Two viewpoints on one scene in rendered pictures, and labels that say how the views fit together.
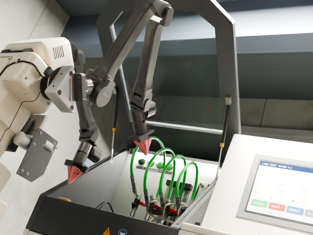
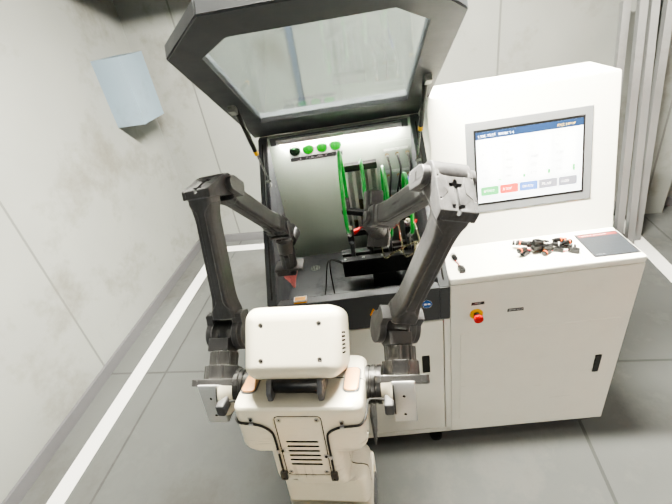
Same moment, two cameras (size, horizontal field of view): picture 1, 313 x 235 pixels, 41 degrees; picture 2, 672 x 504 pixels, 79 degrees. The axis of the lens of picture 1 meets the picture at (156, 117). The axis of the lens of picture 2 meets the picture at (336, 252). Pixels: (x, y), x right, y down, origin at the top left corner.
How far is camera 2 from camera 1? 1.55 m
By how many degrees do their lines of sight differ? 59
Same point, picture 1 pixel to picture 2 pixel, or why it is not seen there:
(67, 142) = (67, 64)
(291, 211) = (525, 188)
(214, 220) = not seen: hidden behind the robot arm
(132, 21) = (441, 253)
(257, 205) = (488, 194)
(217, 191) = not seen: hidden behind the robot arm
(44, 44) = (338, 366)
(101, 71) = (408, 319)
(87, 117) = (275, 222)
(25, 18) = not seen: outside the picture
